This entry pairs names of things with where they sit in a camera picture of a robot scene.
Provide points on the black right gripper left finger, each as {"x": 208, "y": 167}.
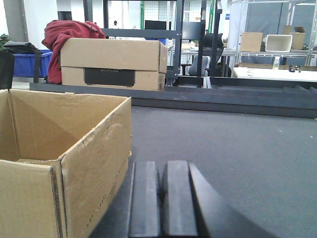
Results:
{"x": 144, "y": 219}

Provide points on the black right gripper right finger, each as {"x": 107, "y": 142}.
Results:
{"x": 192, "y": 208}

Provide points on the brown cardboard carton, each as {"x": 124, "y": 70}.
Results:
{"x": 63, "y": 157}

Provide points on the dark conveyor belt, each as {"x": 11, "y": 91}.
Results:
{"x": 263, "y": 166}

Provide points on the white work table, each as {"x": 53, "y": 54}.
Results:
{"x": 274, "y": 74}

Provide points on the large printed cardboard box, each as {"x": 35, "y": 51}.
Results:
{"x": 112, "y": 63}

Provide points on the black office chair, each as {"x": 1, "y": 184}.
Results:
{"x": 212, "y": 47}

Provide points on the clear plastic bottle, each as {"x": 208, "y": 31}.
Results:
{"x": 276, "y": 63}

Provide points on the small closed cardboard box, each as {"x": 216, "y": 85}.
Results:
{"x": 251, "y": 41}

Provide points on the white plastic bin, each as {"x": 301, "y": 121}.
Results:
{"x": 278, "y": 43}

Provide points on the blue storage crate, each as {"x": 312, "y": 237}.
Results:
{"x": 24, "y": 64}

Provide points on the open cardboard box far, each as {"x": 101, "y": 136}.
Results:
{"x": 298, "y": 35}

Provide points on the dark metal rack frame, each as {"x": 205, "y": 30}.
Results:
{"x": 215, "y": 94}

